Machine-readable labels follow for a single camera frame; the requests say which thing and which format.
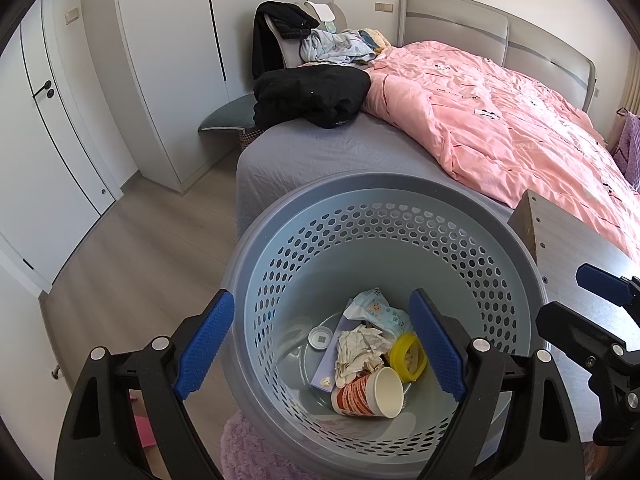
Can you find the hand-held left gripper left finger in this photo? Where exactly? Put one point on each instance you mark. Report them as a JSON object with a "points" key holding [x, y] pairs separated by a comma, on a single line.
{"points": [[202, 350]]}

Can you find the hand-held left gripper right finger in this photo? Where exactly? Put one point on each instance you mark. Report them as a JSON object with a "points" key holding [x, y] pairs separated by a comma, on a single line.
{"points": [[435, 345]]}

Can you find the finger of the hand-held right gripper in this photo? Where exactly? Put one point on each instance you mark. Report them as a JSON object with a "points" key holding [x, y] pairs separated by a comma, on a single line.
{"points": [[600, 280], [570, 325]]}

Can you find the light blue wipes packet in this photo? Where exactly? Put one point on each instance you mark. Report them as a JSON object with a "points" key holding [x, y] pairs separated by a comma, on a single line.
{"points": [[375, 307]]}

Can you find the white paper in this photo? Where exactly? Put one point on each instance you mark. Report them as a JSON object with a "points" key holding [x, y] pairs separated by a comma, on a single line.
{"points": [[360, 355]]}

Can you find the red white paper cup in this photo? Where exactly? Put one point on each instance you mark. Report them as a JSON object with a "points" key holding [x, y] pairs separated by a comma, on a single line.
{"points": [[370, 395]]}

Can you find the lavender cardboard box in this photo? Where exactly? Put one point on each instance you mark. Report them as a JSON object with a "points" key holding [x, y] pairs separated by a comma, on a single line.
{"points": [[326, 365]]}

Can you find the white round cap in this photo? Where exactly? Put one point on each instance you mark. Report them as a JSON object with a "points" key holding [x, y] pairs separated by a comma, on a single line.
{"points": [[320, 336]]}

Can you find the grey perforated plastic basket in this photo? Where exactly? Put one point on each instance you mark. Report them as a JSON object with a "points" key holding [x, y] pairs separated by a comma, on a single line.
{"points": [[380, 230]]}

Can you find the pink slipper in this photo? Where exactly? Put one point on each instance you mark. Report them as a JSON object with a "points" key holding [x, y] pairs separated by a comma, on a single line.
{"points": [[145, 430]]}

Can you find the lilac fluffy cloth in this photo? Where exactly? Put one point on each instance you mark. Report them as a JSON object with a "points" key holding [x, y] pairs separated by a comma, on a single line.
{"points": [[240, 445]]}

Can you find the metal door stop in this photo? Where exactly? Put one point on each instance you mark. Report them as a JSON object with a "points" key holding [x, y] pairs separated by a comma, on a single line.
{"points": [[55, 372]]}

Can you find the pink duvet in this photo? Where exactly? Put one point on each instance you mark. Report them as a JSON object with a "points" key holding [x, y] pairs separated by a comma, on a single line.
{"points": [[500, 120]]}

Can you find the beige curtain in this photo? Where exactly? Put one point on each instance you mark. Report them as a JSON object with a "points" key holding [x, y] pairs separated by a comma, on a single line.
{"points": [[631, 75]]}

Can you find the woven patterned basket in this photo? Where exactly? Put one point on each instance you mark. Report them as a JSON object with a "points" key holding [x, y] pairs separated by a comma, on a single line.
{"points": [[246, 136]]}

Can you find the grey bed sheet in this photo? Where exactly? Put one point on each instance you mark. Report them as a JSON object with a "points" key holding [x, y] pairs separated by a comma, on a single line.
{"points": [[325, 155]]}

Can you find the grey-green seat cushion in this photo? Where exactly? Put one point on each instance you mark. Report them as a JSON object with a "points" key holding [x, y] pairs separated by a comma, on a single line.
{"points": [[227, 117]]}

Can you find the white door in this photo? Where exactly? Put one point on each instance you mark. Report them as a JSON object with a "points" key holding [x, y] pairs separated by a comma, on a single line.
{"points": [[60, 160]]}

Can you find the black folded clothing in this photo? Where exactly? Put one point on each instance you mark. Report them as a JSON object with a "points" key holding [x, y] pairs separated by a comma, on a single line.
{"points": [[310, 92]]}

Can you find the white wardrobe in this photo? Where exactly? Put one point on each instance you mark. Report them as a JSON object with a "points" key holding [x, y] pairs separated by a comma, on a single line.
{"points": [[165, 60]]}

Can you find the grey padded headboard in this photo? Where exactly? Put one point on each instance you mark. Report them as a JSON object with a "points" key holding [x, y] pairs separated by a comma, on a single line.
{"points": [[450, 20]]}

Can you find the grey chair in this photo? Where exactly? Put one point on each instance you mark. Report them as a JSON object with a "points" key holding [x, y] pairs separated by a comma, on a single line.
{"points": [[295, 52]]}

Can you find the yellow cloth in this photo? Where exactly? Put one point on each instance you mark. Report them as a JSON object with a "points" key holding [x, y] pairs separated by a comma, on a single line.
{"points": [[380, 37]]}

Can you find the light blue clothes pile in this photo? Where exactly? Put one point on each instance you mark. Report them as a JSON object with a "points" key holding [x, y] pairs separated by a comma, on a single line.
{"points": [[330, 45]]}

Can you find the black hanging clothing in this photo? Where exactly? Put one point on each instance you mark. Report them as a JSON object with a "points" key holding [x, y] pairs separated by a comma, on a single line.
{"points": [[275, 30]]}

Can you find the white cloth tag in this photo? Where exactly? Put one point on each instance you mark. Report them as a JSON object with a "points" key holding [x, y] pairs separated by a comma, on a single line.
{"points": [[322, 10]]}

